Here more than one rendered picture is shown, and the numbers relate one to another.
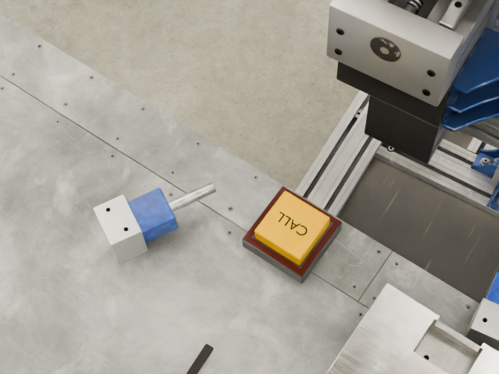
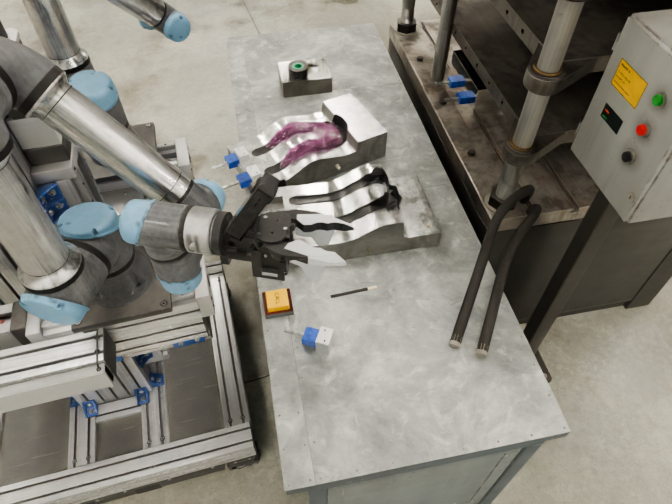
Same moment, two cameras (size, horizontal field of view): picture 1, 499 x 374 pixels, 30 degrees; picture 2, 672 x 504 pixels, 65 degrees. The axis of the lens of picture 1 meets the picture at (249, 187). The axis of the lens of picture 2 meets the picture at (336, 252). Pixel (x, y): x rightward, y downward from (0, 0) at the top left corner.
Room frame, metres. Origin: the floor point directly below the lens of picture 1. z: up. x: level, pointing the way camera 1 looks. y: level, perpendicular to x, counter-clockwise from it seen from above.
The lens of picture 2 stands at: (0.95, 0.62, 2.07)
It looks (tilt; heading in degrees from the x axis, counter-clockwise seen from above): 51 degrees down; 220
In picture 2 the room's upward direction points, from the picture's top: straight up
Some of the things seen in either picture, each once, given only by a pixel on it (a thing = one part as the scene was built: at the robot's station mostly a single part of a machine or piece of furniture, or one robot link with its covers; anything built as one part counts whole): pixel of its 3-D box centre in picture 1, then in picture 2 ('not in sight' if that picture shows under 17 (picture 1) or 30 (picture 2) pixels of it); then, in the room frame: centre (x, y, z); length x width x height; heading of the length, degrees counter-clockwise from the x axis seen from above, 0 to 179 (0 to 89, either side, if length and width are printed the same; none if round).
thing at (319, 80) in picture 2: not in sight; (304, 77); (-0.45, -0.71, 0.84); 0.20 x 0.15 x 0.07; 141
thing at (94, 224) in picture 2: not in sight; (94, 237); (0.71, -0.26, 1.20); 0.13 x 0.12 x 0.14; 29
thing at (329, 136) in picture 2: not in sight; (306, 136); (-0.11, -0.40, 0.90); 0.26 x 0.18 x 0.08; 158
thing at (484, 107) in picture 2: not in sight; (521, 82); (-0.92, 0.01, 0.87); 0.50 x 0.27 x 0.17; 141
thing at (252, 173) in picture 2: not in sight; (241, 181); (0.16, -0.45, 0.86); 0.13 x 0.05 x 0.05; 158
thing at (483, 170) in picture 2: not in sight; (527, 97); (-1.01, 0.02, 0.76); 1.30 x 0.84 x 0.07; 51
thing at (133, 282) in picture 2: not in sight; (113, 267); (0.71, -0.26, 1.09); 0.15 x 0.15 x 0.10
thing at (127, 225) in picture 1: (160, 211); (307, 336); (0.45, 0.10, 0.83); 0.13 x 0.05 x 0.05; 113
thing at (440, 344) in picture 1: (446, 352); not in sight; (0.25, -0.18, 0.87); 0.05 x 0.05 x 0.04; 51
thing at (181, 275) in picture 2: not in sight; (179, 255); (0.68, 0.03, 1.34); 0.11 x 0.08 x 0.11; 29
